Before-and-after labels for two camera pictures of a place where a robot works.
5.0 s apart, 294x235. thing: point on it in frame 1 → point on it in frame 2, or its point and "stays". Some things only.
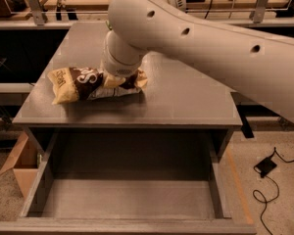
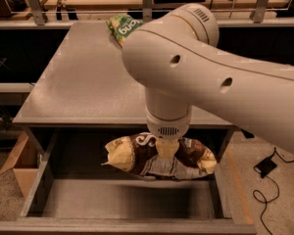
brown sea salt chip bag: (84, 83) → (139, 155)
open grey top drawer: (127, 182) stays
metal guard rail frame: (40, 18) stays
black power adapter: (266, 165) stays
